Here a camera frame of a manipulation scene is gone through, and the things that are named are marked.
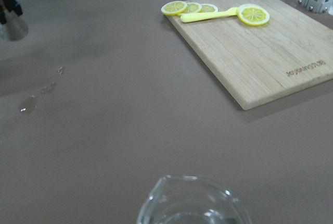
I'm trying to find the lemon slice middle of row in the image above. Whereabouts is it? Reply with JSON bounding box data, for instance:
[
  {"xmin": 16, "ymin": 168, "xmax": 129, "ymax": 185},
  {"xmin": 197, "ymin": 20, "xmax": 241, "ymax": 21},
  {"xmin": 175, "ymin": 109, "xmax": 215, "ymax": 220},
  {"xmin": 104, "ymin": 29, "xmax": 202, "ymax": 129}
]
[{"xmin": 183, "ymin": 2, "xmax": 202, "ymax": 14}]

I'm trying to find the steel jigger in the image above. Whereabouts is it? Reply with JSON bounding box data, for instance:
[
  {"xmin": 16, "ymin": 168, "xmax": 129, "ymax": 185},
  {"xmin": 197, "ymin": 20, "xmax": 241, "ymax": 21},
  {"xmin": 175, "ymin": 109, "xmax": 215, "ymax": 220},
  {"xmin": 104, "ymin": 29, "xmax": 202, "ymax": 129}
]
[{"xmin": 1, "ymin": 10, "xmax": 29, "ymax": 41}]

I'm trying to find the lemon slice on knife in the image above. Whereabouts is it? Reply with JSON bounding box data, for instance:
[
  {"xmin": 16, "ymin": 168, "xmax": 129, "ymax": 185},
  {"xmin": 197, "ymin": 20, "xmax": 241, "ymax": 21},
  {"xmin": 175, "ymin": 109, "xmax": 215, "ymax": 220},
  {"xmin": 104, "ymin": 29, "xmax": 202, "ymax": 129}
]
[{"xmin": 237, "ymin": 4, "xmax": 270, "ymax": 26}]

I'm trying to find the clear glass measuring cup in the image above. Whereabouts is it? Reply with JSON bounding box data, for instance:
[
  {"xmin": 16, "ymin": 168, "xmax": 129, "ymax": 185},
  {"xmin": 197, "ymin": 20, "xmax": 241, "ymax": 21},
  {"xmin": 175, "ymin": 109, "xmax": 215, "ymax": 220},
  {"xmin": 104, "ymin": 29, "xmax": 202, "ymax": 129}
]
[{"xmin": 136, "ymin": 175, "xmax": 253, "ymax": 223}]

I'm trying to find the wooden cutting board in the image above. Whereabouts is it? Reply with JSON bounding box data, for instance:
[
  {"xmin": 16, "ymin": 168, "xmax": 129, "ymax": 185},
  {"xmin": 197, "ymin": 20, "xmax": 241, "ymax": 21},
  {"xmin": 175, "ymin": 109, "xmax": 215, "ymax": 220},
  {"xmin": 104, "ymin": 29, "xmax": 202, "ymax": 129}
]
[{"xmin": 169, "ymin": 0, "xmax": 332, "ymax": 110}]

